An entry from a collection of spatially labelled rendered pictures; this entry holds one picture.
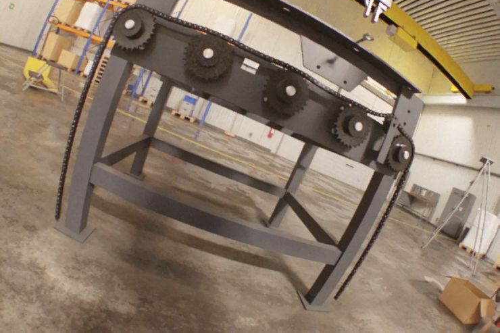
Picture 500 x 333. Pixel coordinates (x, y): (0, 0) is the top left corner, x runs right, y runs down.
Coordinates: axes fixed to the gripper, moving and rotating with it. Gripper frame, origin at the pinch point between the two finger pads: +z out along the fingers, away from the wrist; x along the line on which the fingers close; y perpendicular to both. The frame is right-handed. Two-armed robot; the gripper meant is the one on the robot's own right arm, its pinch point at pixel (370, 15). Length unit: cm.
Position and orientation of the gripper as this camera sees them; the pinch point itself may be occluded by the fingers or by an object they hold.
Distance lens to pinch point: 104.3
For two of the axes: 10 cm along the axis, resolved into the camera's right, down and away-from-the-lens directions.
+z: -4.0, 9.1, 0.8
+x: 9.1, 3.8, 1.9
